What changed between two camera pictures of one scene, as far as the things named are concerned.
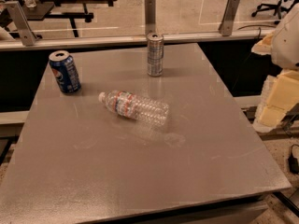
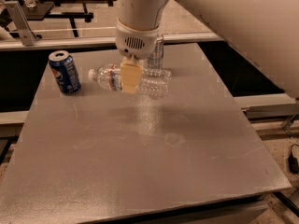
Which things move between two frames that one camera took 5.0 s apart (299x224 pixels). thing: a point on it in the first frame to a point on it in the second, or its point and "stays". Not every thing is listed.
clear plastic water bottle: (133, 106) to (154, 82)
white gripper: (287, 44) to (136, 44)
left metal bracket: (16, 10) stays
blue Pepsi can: (65, 71) stays
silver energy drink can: (154, 54) stays
